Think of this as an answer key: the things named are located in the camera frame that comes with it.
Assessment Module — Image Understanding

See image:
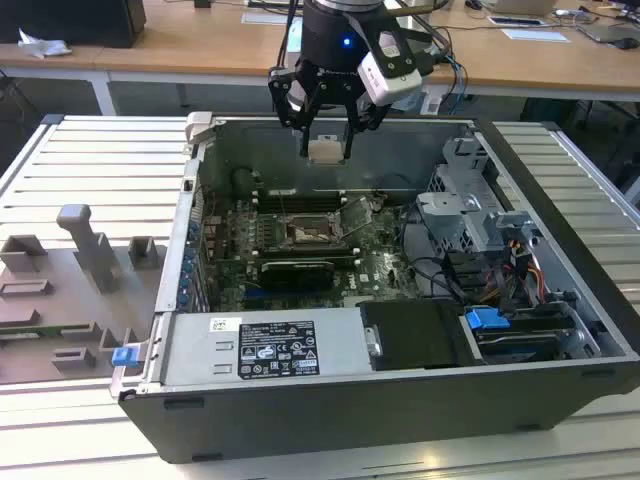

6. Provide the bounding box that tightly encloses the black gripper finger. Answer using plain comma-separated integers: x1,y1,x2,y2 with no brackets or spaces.
268,64,325,158
343,98,390,162

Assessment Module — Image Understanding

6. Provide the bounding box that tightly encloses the silver square CPU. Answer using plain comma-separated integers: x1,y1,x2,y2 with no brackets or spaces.
308,135,346,165

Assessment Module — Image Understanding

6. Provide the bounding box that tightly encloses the metal socket cover frame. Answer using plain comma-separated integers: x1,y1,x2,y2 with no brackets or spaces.
338,197,376,240

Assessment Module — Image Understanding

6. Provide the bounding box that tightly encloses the metal CPU socket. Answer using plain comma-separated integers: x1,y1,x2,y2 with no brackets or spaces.
281,211,347,250

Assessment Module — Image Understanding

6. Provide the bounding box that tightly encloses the wooden desk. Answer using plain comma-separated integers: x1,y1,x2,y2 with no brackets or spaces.
0,0,640,117

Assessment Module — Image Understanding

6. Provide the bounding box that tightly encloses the grey metal drive cage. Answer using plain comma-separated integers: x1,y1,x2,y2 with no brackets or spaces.
414,135,544,256

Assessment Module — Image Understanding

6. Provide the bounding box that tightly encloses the green motherboard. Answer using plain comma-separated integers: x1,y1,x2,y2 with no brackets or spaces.
197,189,431,312

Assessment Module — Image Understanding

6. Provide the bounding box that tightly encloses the black graphics card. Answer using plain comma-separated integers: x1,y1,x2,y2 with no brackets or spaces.
259,258,335,294

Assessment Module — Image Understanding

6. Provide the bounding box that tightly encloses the white paper sheet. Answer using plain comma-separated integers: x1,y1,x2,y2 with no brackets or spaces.
501,27,572,45

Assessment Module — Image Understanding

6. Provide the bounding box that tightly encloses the silver laptop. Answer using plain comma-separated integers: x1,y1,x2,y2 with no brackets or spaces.
482,0,557,16

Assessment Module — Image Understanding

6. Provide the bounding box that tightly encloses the large black box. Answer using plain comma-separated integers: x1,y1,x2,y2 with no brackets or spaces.
0,0,147,50

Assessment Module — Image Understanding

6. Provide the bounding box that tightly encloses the black plastic shroud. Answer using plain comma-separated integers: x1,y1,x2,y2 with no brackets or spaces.
359,299,474,372

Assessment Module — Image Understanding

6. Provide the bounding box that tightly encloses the blue disk carrier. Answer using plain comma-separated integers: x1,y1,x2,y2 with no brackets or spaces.
463,307,510,332

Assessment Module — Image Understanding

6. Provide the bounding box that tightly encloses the crumpled white paper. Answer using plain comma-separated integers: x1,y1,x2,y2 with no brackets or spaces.
17,27,72,58

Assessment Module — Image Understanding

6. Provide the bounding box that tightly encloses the black rating label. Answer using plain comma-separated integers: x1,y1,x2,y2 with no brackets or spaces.
238,320,317,380

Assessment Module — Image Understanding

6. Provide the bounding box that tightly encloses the dark grey laptop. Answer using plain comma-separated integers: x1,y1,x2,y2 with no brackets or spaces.
574,22,640,45

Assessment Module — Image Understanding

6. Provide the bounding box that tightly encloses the grey power supply unit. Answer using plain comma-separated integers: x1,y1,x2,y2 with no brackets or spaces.
162,307,375,387

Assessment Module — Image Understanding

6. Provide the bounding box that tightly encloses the black hard disk drive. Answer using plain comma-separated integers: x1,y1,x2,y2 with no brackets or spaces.
474,319,574,365

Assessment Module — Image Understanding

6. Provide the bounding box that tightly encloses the black open PC case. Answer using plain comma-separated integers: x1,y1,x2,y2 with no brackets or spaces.
117,110,640,464

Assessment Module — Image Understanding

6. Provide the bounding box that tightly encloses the grey parts rack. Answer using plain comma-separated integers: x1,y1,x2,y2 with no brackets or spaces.
0,202,169,386

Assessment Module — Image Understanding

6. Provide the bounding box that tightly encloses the blue plastic latch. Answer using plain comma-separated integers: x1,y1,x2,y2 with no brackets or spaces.
112,345,138,369

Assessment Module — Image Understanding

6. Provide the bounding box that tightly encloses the green RAM stick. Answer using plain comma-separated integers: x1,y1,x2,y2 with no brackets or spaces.
0,325,66,339

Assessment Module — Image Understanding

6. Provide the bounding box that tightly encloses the black camera cable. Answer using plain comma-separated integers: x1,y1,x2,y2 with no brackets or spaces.
274,0,304,71

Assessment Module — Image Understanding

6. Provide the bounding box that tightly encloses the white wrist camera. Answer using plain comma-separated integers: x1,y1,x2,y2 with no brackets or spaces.
357,29,424,107

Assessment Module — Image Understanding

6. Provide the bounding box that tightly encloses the grey desk cable lid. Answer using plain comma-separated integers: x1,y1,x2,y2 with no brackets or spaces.
241,12,304,25

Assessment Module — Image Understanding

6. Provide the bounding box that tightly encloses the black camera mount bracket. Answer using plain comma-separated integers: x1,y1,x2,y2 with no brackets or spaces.
344,12,437,79

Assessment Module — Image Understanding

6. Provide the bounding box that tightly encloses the grey case release handle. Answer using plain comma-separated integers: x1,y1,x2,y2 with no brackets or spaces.
183,111,217,147

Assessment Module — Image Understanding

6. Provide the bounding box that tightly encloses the blue cable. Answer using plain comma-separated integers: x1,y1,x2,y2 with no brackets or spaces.
439,47,470,119

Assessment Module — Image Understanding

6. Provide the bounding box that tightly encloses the black round cable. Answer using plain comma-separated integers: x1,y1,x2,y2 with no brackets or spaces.
401,204,469,304

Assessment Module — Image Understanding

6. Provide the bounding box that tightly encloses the silver metal handle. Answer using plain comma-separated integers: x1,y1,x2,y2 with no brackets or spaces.
363,323,385,357

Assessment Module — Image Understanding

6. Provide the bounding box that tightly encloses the coloured power wire bundle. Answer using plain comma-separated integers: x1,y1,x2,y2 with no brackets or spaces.
479,238,547,312

